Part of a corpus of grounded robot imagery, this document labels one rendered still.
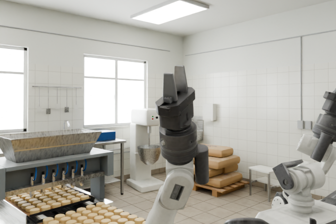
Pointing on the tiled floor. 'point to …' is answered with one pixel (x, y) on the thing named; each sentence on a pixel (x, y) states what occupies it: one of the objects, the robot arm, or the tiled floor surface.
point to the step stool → (264, 179)
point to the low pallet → (221, 188)
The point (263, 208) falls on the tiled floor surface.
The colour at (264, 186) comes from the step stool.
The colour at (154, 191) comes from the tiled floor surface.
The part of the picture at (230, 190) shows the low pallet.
